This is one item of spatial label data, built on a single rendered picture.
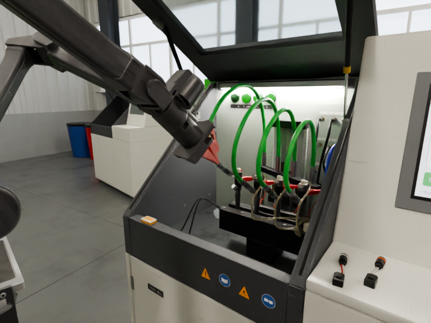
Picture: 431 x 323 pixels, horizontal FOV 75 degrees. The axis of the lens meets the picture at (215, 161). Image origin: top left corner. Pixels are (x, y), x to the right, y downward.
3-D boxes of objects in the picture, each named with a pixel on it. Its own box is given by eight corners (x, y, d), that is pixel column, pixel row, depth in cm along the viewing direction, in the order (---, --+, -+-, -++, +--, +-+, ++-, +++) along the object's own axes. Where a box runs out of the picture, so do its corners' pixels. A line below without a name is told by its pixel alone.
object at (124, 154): (80, 184, 449) (65, 52, 403) (141, 171, 523) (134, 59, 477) (116, 206, 358) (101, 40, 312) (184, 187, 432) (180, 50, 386)
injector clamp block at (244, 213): (219, 245, 107) (219, 207, 104) (233, 234, 115) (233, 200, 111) (306, 279, 87) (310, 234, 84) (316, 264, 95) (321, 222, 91)
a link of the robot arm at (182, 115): (143, 114, 58) (157, 115, 54) (162, 90, 60) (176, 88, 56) (166, 135, 62) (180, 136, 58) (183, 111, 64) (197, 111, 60)
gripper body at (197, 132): (218, 127, 64) (199, 105, 59) (193, 163, 61) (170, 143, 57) (201, 125, 69) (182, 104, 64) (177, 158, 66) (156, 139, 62)
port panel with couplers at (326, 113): (308, 182, 112) (314, 103, 105) (311, 180, 114) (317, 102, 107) (342, 188, 104) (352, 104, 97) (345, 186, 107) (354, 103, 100)
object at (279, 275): (131, 256, 107) (128, 217, 103) (140, 250, 110) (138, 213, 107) (284, 338, 71) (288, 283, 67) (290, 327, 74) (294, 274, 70)
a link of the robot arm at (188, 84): (122, 90, 56) (143, 89, 50) (155, 49, 59) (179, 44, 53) (161, 128, 63) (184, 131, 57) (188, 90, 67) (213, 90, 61)
